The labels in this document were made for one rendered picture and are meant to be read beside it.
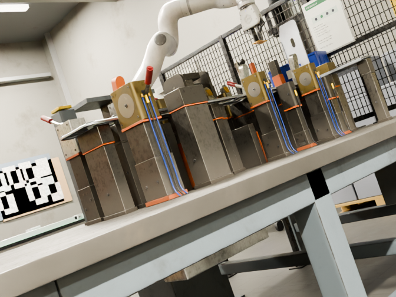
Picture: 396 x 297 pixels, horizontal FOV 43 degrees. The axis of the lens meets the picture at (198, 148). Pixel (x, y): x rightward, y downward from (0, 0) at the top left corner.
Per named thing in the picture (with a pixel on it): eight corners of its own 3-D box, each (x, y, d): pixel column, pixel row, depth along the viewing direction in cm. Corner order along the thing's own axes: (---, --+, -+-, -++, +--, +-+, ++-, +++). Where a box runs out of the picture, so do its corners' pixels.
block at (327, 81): (351, 133, 226) (329, 73, 228) (328, 141, 234) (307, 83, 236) (358, 131, 231) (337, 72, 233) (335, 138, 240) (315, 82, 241)
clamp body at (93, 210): (101, 223, 170) (67, 119, 171) (82, 228, 178) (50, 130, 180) (118, 216, 175) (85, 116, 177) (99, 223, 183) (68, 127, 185)
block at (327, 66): (351, 131, 247) (326, 62, 249) (337, 137, 252) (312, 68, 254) (358, 129, 253) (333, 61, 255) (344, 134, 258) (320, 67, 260)
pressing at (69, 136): (92, 121, 149) (91, 116, 149) (55, 143, 164) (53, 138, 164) (319, 80, 250) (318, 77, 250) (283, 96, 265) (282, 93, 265)
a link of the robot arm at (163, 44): (132, 129, 259) (122, 127, 243) (112, 116, 261) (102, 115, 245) (182, 43, 255) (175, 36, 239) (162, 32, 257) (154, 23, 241)
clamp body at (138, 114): (175, 199, 143) (134, 78, 145) (145, 208, 152) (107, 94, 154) (196, 191, 149) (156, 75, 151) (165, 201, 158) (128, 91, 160)
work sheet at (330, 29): (355, 40, 269) (335, -14, 271) (319, 57, 284) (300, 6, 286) (357, 40, 270) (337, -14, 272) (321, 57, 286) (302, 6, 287)
